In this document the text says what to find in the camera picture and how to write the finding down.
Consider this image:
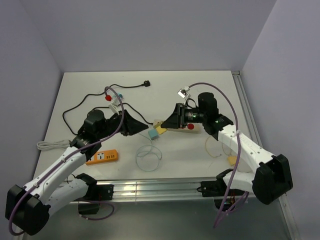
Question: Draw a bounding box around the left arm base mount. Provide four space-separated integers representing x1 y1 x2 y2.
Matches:
77 184 115 221

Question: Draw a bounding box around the aluminium right rail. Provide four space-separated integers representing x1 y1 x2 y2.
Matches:
231 71 262 146

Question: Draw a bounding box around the teal charging cable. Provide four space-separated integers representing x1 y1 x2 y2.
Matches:
134 132 164 173

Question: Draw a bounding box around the black power cord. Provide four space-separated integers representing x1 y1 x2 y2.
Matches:
62 79 155 136

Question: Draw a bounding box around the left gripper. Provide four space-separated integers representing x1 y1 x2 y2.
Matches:
96 109 148 140

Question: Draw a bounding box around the small yellow plug adapter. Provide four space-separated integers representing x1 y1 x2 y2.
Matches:
155 125 167 135

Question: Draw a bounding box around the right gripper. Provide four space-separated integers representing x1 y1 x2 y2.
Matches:
161 103 207 129

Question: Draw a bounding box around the white coiled cable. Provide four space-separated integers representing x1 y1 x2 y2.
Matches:
36 139 72 151

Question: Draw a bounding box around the beige red power strip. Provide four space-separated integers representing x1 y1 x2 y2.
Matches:
152 119 201 134

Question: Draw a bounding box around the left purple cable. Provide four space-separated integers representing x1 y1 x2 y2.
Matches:
7 86 126 236

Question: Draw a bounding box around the orange power strip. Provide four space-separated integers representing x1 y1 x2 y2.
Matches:
85 149 119 166

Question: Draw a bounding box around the aluminium front rail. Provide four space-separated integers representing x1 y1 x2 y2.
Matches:
67 178 287 206

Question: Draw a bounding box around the teal charger with cable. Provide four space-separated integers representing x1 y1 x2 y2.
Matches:
148 128 159 141

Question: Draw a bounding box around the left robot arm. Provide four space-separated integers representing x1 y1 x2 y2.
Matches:
5 110 148 236

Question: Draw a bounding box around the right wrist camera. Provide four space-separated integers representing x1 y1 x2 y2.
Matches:
177 86 191 105

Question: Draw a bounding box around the aluminium rail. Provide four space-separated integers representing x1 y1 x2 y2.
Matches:
231 71 262 146
67 178 287 206

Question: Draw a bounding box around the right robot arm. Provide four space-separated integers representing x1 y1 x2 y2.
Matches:
161 92 293 205

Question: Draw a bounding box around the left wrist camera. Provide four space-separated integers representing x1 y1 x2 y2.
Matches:
104 93 123 115

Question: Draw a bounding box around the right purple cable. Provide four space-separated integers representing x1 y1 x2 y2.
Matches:
188 81 250 229

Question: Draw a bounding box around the yellow charging cable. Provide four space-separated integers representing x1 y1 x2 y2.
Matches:
204 136 241 173

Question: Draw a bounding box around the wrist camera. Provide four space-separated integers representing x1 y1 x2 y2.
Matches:
104 93 123 115
177 86 191 105

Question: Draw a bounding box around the purple cable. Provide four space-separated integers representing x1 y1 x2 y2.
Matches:
7 86 126 236
188 81 250 229

